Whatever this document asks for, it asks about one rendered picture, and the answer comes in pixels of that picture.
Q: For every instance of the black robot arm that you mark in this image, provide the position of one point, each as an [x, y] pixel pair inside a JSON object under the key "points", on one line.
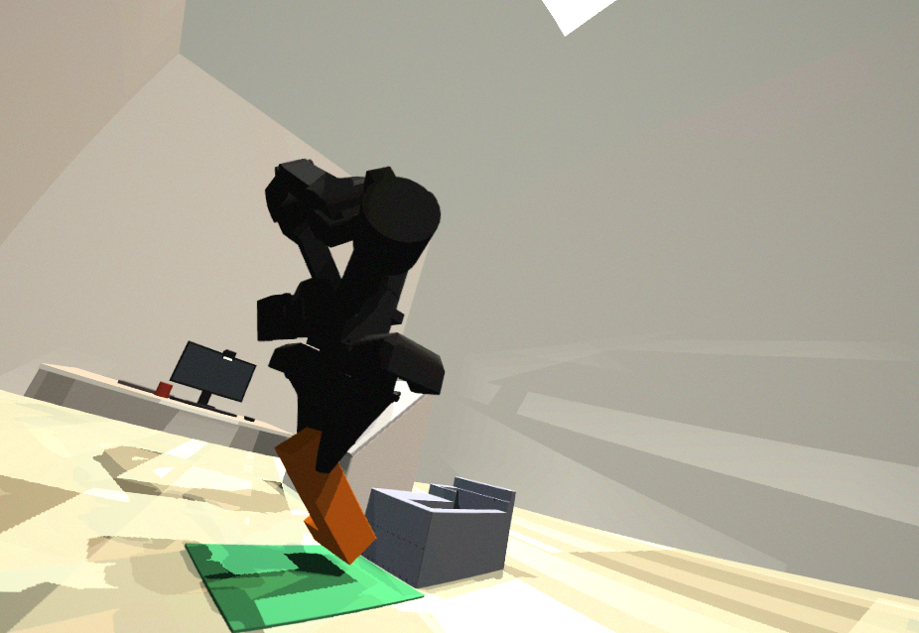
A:
{"points": [[390, 221]]}

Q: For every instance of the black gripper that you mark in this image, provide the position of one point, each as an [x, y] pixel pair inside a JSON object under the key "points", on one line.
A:
{"points": [[343, 389]]}

